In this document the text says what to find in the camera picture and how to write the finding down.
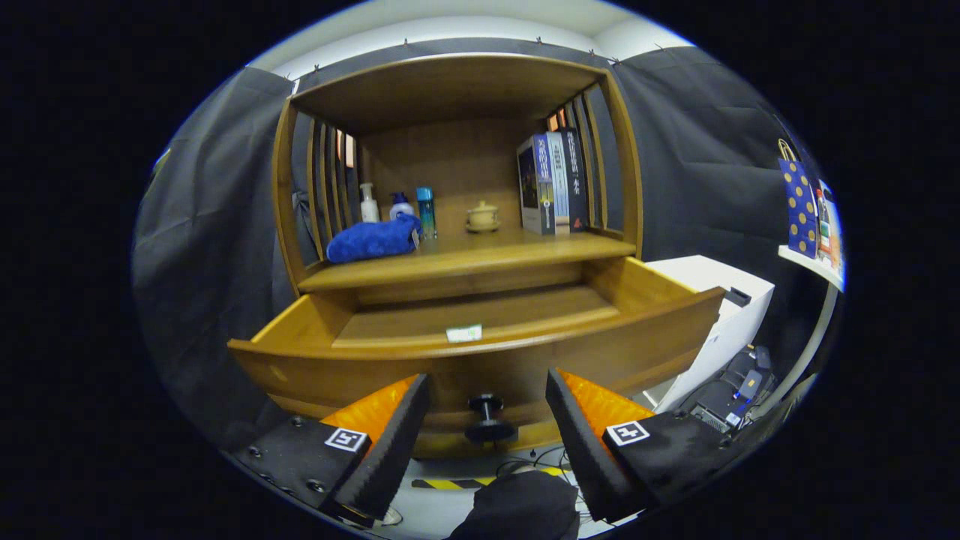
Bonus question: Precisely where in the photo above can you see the wooden countertop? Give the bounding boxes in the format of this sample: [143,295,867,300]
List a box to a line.
[298,229,638,293]

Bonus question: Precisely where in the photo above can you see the blue transparent bottle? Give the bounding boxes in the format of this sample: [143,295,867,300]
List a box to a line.
[416,187,438,241]

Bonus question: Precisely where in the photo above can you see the wooden drawer with black knob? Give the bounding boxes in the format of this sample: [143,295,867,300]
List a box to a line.
[227,255,727,451]

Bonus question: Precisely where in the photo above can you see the white box unit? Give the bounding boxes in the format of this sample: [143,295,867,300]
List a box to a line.
[645,255,776,413]

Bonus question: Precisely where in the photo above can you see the red label drink bottle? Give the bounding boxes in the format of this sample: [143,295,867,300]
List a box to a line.
[816,187,832,263]

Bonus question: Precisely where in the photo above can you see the yellow black floor tape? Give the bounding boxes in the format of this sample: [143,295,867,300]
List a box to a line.
[411,466,571,492]

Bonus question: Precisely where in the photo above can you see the light blue spine book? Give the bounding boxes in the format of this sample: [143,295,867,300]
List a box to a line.
[545,131,572,235]

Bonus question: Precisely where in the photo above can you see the blue folded towel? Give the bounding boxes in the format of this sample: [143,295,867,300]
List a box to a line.
[326,213,423,264]

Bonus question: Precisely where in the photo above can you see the floor cables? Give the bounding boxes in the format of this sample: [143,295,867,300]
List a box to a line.
[495,446,593,518]

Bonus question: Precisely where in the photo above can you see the white round side table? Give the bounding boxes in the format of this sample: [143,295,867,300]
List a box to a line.
[750,244,847,425]

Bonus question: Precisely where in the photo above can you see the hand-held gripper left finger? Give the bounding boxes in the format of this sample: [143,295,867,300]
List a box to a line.
[232,373,432,530]

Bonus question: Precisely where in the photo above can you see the black electronic equipment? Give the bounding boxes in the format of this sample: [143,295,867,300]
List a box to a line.
[690,345,777,436]

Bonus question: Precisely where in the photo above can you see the person's dark clothed knee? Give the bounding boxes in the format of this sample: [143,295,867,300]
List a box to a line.
[450,471,580,540]

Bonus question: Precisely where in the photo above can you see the wooden cabinet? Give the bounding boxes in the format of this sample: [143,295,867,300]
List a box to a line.
[271,52,644,458]

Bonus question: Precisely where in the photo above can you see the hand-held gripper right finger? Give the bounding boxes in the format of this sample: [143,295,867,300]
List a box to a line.
[545,367,751,524]

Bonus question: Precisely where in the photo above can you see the beige lidded teacup with saucer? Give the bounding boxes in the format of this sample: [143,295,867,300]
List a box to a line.
[465,200,500,233]

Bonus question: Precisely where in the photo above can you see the blue gold-dotted gift bag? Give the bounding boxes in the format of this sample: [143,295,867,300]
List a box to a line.
[778,139,818,260]

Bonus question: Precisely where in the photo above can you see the white book with dark cover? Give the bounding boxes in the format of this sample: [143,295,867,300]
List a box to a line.
[517,135,556,236]

